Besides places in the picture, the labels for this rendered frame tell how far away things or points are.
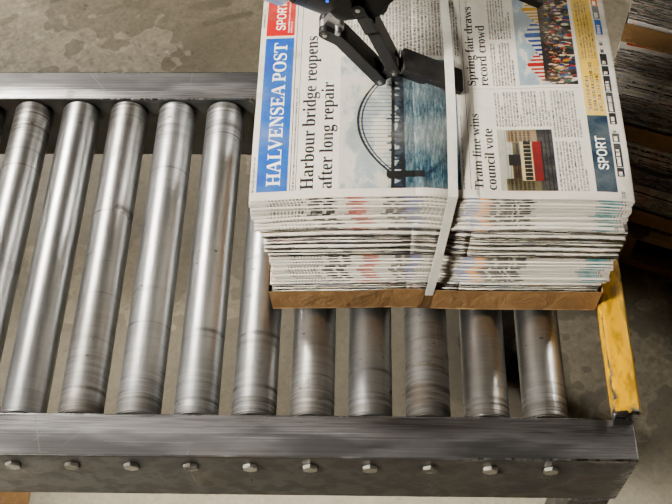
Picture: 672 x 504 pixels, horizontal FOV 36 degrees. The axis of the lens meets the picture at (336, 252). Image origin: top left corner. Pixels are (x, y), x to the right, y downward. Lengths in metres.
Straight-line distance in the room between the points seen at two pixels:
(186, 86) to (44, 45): 1.29
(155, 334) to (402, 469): 0.32
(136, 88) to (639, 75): 0.85
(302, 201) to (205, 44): 1.61
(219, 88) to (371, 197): 0.46
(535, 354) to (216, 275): 0.38
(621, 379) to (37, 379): 0.65
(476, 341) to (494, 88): 0.29
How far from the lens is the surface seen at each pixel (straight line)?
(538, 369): 1.17
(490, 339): 1.18
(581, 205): 1.02
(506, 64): 1.11
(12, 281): 1.30
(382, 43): 1.02
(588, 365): 2.10
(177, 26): 2.64
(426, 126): 1.05
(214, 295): 1.21
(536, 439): 1.14
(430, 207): 1.01
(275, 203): 1.00
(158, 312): 1.22
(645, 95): 1.84
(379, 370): 1.16
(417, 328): 1.18
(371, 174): 1.01
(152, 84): 1.42
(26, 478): 1.24
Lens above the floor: 1.84
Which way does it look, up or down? 58 degrees down
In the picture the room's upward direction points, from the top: 2 degrees counter-clockwise
